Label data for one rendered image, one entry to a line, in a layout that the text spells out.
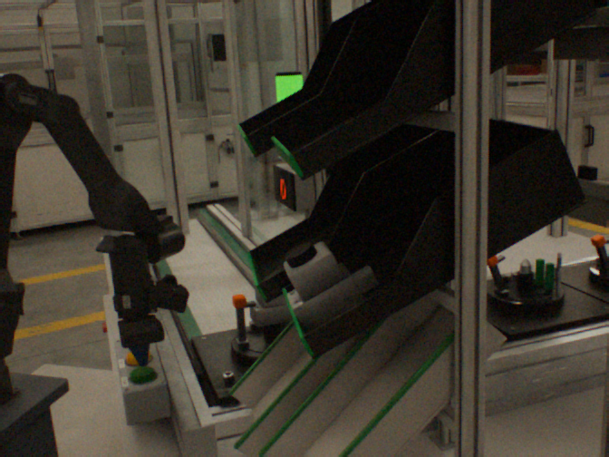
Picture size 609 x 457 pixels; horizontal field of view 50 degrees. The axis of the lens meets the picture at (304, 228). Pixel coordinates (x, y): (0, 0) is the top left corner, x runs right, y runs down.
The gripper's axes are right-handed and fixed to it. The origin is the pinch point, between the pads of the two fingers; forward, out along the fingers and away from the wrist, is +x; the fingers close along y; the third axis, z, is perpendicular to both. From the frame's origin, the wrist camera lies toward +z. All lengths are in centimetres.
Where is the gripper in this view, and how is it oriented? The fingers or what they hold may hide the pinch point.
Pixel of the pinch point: (140, 345)
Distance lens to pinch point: 108.7
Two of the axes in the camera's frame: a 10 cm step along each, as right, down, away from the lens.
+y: -3.3, -2.3, 9.2
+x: 0.6, 9.6, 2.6
